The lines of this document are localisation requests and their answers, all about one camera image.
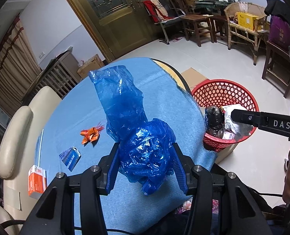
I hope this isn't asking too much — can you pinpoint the blue plastic bag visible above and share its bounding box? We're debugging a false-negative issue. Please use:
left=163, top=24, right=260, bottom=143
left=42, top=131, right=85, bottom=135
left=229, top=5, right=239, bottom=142
left=89, top=65, right=176, bottom=195

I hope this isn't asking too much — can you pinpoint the black plastic bag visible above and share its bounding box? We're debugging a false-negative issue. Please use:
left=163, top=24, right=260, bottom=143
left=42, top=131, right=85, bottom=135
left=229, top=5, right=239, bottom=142
left=205, top=106, right=224, bottom=138

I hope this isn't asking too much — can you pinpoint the red white medicine box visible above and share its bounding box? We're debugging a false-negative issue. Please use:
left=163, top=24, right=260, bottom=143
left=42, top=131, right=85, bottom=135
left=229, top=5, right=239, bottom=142
left=221, top=104, right=253, bottom=137

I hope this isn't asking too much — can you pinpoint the red mesh trash basket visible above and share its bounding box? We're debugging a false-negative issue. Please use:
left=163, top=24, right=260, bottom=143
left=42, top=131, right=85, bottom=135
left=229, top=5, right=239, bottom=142
left=192, top=79, right=259, bottom=152

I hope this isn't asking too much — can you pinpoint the orange crumpled wrapper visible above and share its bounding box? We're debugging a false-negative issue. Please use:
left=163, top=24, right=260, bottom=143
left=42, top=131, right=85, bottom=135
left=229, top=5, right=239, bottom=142
left=80, top=123, right=105, bottom=145

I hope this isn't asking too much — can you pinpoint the small blue crushed carton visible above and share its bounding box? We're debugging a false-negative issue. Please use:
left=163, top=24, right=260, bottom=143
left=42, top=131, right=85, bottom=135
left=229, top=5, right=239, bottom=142
left=59, top=147, right=81, bottom=172

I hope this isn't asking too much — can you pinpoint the white thin straw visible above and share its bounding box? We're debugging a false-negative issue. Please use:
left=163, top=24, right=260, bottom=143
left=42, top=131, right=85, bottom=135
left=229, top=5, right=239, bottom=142
left=38, top=129, right=44, bottom=167

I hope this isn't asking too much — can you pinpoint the orange white carton box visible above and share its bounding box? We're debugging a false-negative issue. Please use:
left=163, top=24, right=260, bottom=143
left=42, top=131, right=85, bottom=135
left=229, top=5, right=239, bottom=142
left=28, top=165, right=47, bottom=200

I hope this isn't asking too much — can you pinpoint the purple gift bag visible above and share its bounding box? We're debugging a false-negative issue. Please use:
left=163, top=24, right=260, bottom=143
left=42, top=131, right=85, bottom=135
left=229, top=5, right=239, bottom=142
left=268, top=15, right=290, bottom=50

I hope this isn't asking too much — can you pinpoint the beige leather sofa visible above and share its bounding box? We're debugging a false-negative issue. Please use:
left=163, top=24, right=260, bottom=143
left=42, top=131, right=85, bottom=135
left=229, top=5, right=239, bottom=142
left=0, top=87, right=61, bottom=223

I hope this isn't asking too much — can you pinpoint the grey slatted cabinet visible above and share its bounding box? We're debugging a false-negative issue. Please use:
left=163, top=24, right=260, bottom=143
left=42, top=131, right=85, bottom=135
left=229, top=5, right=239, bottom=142
left=21, top=50, right=82, bottom=105

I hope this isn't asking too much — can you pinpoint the bamboo wicker armchair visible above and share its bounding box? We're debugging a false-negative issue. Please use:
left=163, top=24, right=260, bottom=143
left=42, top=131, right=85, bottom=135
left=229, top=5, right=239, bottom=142
left=224, top=2, right=269, bottom=65

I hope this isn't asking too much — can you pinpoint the yellow box on armchair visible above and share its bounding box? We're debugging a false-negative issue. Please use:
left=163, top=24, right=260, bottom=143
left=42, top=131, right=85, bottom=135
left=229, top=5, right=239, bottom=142
left=237, top=12, right=258, bottom=31

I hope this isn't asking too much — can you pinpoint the beige curtain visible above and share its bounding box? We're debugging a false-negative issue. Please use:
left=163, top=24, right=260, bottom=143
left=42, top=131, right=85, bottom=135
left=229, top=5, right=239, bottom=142
left=0, top=16, right=41, bottom=117

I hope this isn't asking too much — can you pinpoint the dark wooden stool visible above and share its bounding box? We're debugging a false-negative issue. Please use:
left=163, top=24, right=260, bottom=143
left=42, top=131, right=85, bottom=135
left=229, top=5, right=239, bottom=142
left=181, top=14, right=215, bottom=47

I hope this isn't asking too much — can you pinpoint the chair with red clothing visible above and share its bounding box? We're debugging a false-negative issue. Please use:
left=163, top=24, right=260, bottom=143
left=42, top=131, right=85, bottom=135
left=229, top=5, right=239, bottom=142
left=142, top=0, right=186, bottom=45

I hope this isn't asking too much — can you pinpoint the wooden double door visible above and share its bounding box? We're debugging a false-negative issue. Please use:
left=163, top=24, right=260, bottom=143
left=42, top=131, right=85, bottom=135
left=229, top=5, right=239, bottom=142
left=67, top=0, right=169, bottom=62

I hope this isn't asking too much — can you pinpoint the cardboard box by wall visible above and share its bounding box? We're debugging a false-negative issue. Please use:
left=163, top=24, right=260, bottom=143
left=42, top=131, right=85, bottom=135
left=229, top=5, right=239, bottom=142
left=77, top=54, right=105, bottom=79

